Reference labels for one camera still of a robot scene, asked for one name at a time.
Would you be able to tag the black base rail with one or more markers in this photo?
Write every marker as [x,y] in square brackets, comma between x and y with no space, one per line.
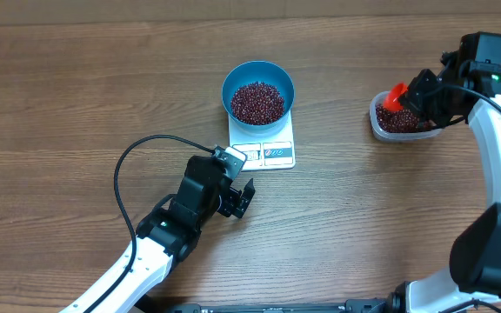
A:
[320,306]

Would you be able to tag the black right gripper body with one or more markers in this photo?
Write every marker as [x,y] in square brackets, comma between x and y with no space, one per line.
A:
[432,104]

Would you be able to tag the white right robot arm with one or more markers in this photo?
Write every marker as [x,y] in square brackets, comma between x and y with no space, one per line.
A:
[468,89]

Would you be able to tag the teal plastic bowl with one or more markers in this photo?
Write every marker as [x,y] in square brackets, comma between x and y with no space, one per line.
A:
[262,71]

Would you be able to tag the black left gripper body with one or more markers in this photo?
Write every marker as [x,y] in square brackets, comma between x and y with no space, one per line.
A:
[229,203]

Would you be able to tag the brown cardboard backdrop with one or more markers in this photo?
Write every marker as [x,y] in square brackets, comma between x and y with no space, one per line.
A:
[29,12]

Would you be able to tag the red azuki beans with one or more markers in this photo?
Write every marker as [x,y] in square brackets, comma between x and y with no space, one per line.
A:
[257,103]

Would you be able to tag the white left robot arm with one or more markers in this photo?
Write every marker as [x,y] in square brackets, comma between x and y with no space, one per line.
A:
[163,240]

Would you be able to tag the white digital kitchen scale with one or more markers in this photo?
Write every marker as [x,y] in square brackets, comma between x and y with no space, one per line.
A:
[267,147]

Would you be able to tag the red measuring scoop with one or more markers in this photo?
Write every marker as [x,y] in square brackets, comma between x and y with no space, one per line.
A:
[391,101]

